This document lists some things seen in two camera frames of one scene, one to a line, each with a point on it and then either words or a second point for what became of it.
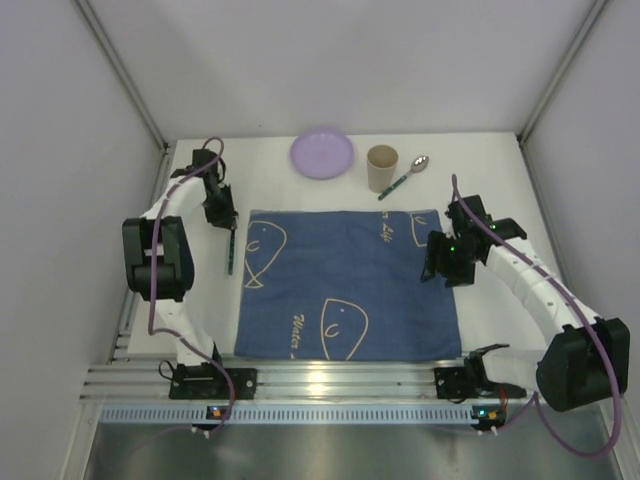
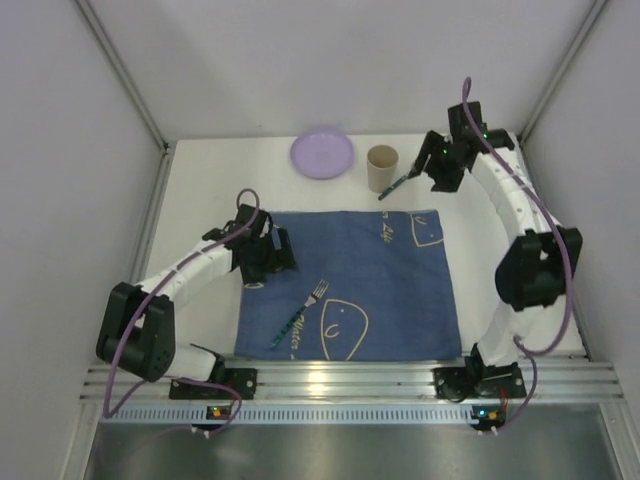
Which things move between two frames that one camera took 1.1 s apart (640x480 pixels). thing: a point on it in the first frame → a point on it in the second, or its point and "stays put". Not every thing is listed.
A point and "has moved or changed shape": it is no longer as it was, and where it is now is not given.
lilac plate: (322, 154) stays put
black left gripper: (223, 218) → (279, 248)
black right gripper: (438, 255) → (426, 155)
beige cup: (381, 168) stays put
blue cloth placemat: (342, 286) stays put
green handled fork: (232, 252) has moved or changed shape
